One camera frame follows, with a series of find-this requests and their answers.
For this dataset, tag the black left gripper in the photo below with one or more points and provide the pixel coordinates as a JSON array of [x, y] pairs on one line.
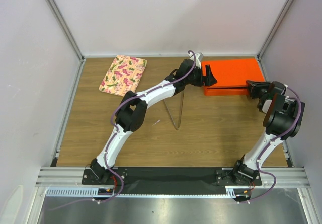
[[208, 80]]

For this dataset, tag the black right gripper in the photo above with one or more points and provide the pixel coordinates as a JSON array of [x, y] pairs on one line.
[[254, 86]]

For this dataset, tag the orange chocolate box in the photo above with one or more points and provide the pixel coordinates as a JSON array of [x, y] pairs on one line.
[[226, 92]]

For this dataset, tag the orange box lid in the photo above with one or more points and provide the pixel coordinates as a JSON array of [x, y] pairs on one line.
[[232, 73]]

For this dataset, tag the metal tongs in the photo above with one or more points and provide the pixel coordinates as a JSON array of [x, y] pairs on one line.
[[174, 108]]

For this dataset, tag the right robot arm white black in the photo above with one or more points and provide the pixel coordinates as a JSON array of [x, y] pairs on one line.
[[283, 115]]

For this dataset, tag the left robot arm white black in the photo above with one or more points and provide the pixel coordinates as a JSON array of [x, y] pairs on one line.
[[130, 114]]

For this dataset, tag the floral tray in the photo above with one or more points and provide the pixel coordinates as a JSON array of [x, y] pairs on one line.
[[123, 75]]

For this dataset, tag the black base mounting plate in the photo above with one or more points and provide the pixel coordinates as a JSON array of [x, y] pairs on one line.
[[171, 180]]

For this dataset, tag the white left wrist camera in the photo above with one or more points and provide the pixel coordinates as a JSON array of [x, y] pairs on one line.
[[197, 57]]

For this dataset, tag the aluminium frame post right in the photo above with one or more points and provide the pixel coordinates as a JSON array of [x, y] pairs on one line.
[[281, 16]]

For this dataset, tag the aluminium frame post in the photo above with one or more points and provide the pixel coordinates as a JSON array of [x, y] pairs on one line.
[[281, 16], [65, 28]]

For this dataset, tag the aluminium frame post left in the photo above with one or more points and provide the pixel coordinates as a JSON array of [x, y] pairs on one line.
[[65, 28]]

